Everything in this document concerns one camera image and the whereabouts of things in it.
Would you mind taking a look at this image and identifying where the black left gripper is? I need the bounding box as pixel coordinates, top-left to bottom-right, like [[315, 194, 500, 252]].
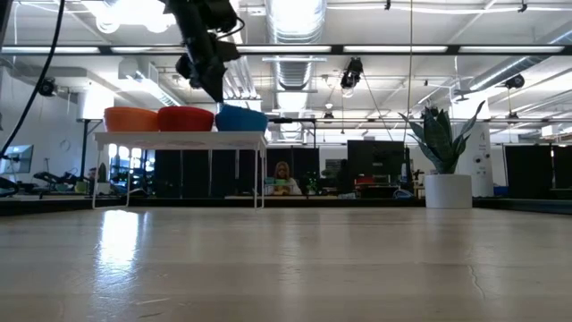
[[174, 38, 243, 105]]

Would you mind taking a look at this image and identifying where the black overhead camera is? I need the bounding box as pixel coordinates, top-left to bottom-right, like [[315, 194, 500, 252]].
[[340, 56, 365, 90]]

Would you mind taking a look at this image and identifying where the thick black cable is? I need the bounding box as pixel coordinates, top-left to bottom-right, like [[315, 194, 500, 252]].
[[0, 0, 67, 158]]

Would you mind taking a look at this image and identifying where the black ceiling-hung camera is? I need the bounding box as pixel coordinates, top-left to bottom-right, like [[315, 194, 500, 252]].
[[503, 72, 526, 90], [37, 76, 58, 97]]

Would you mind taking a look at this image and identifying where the red plastic mini bowl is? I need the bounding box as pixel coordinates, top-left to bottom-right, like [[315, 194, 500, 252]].
[[156, 105, 215, 133]]

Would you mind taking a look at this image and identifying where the white cylindrical column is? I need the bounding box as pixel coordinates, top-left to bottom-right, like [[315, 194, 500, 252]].
[[454, 122, 495, 199]]

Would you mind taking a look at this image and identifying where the white wire-leg shelf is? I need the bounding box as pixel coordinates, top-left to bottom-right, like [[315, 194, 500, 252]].
[[91, 130, 269, 211]]

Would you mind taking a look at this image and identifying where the black office monitor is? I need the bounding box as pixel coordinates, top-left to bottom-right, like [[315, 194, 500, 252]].
[[347, 139, 407, 181]]

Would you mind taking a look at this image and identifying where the orange plastic mini bowl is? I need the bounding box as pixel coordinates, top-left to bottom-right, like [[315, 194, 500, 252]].
[[103, 106, 160, 133]]

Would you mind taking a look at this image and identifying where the white plant pot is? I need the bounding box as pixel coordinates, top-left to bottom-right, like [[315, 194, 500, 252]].
[[424, 173, 474, 210]]

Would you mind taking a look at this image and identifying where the blue plastic mini bowl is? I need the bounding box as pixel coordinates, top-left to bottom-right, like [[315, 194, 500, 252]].
[[216, 103, 268, 122], [214, 111, 270, 133]]

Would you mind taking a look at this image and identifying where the person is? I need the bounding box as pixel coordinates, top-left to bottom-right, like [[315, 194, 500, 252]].
[[265, 161, 304, 197]]

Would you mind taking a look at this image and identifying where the green snake plant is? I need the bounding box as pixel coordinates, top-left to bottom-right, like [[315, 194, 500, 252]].
[[398, 99, 487, 176]]

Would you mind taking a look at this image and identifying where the computer monitor on arm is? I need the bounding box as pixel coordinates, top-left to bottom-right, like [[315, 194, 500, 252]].
[[0, 143, 35, 175]]

